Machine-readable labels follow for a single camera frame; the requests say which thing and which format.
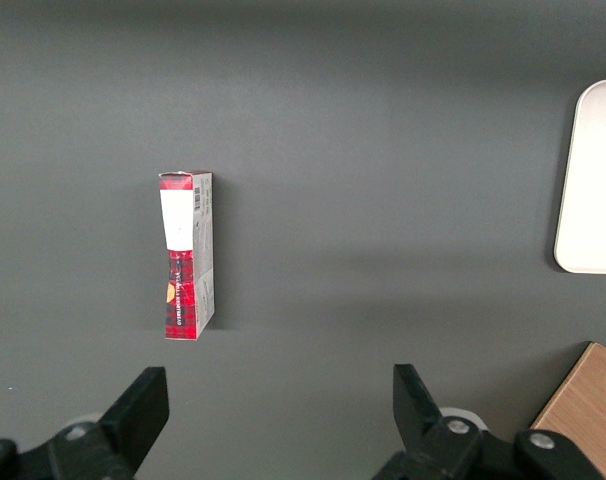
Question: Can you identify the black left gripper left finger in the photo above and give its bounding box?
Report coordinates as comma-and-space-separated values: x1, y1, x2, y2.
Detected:
47, 367, 171, 480

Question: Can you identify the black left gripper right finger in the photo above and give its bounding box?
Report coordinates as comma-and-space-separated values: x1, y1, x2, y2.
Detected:
372, 363, 484, 480

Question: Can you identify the white rectangular tray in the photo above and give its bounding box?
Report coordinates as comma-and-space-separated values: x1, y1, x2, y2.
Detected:
553, 78, 606, 275

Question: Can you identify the red plaid carton box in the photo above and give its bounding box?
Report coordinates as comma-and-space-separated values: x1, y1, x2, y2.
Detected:
157, 169, 215, 341

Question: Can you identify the wooden two-drawer cabinet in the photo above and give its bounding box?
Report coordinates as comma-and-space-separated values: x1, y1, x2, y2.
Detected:
530, 341, 606, 480

